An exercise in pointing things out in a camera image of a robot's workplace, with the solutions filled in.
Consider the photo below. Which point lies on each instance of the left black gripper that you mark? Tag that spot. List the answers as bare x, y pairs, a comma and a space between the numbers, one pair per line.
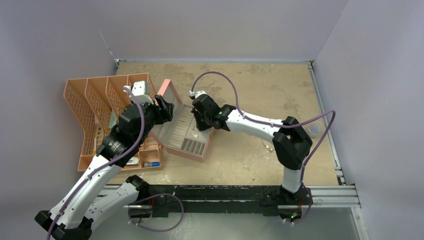
162, 109

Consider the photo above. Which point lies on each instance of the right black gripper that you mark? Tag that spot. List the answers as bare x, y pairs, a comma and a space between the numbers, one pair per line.
200, 126

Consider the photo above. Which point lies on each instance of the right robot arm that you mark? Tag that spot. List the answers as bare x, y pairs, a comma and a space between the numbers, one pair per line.
290, 142

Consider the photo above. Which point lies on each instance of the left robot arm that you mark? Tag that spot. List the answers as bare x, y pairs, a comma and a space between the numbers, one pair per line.
77, 214

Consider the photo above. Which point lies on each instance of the pink jewelry box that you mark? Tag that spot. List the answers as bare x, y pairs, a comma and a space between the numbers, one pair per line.
174, 136

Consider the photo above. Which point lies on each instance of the blue capped marker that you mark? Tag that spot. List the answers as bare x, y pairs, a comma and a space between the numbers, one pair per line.
148, 164

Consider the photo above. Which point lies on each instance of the orange plastic organizer rack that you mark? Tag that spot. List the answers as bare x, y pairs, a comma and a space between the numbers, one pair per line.
96, 103

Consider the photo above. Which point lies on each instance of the small clear plastic cup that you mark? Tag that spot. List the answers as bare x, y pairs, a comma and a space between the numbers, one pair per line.
314, 130

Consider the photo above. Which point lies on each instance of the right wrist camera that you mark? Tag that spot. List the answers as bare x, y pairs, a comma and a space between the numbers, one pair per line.
195, 94

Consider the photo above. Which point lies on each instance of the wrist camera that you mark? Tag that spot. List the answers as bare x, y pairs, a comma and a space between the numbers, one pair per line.
195, 94
141, 91

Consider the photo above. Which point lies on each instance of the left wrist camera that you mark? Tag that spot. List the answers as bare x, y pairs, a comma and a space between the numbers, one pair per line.
141, 91

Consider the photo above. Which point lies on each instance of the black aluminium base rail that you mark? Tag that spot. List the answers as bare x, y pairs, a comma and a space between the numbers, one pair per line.
267, 200

